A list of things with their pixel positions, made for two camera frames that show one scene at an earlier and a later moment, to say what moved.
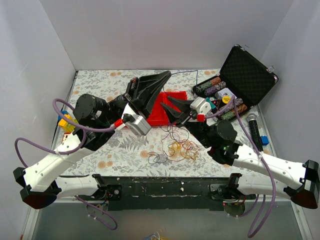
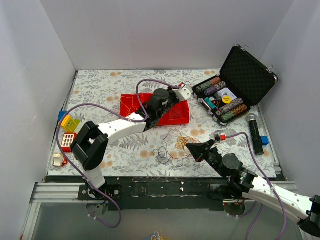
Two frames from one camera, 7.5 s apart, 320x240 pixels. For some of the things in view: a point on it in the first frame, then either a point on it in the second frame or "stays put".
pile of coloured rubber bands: x=163 y=143 to x=158 y=150
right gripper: x=186 y=114 to x=202 y=153
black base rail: x=147 y=192 stays put
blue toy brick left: x=64 y=112 stays put
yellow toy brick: x=62 y=122 stays put
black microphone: x=252 y=119 stays put
